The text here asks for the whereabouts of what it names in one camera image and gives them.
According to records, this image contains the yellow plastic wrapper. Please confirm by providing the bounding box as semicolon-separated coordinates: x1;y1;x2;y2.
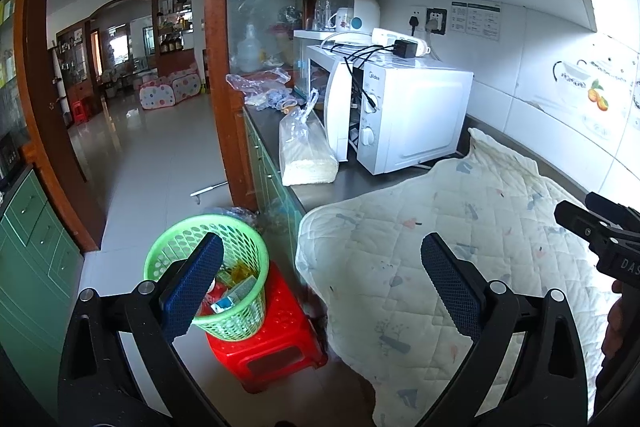
220;264;258;286

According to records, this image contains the white countertop appliance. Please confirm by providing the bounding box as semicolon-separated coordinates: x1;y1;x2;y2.
293;28;373;94

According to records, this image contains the fruit print tile decal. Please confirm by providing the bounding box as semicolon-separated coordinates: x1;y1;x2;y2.
551;52;640;140

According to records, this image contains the blue printed plastic bag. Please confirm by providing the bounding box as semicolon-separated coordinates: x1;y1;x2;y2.
245;88;297;112

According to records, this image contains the clear plastic bag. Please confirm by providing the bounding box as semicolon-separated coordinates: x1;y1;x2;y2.
226;68;292;94

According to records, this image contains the green counter base cabinet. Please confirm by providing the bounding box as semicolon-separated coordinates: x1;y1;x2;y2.
243;107;307;258

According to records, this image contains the clear drinking glasses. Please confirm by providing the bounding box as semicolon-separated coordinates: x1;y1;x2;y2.
314;0;336;30

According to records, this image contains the polka dot play tent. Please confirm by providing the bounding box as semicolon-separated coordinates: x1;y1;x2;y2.
139;62;201;110

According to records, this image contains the crumpled bluish plastic bag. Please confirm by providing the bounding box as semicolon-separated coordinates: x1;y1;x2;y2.
207;206;261;228

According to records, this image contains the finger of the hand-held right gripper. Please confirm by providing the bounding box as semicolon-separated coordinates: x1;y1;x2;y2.
554;200;618;255
586;192;640;230

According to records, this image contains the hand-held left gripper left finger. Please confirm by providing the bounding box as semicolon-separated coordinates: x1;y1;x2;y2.
57;232;231;427

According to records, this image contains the brown wooden door frame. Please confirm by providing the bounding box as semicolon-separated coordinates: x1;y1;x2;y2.
15;0;261;253

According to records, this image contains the black cable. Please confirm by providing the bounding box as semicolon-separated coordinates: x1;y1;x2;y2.
330;44;396;108

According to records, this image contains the green drawer cabinet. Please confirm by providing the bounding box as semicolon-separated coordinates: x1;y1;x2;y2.
0;167;86;388

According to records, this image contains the dark wooden display cabinet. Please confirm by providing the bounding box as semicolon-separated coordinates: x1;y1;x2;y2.
150;0;196;75

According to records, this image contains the red plastic stool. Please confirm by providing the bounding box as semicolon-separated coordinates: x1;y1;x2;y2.
206;259;329;395

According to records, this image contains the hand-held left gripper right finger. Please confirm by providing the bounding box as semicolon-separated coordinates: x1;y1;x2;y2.
417;232;590;427

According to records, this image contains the white power strip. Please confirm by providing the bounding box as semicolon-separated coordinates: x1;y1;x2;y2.
371;27;432;56

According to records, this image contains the green and white wall notice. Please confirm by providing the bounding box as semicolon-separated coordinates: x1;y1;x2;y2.
448;1;502;41

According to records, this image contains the white water dispenser blue dot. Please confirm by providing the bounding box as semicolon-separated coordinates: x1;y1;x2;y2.
345;0;381;35

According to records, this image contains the white quilted printed mat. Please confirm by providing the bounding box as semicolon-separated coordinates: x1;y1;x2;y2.
295;128;623;427

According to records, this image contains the green plastic mesh basket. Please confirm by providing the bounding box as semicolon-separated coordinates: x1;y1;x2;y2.
144;214;271;342

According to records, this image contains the white stick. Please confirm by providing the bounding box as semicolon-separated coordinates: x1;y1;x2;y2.
190;181;228;198

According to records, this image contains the white microwave oven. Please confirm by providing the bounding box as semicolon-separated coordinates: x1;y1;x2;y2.
305;44;474;176

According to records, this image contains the blue and white milk carton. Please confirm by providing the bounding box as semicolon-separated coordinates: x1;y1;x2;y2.
210;279;256;315

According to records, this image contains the person's right hand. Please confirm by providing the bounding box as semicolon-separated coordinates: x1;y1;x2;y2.
601;296;630;358

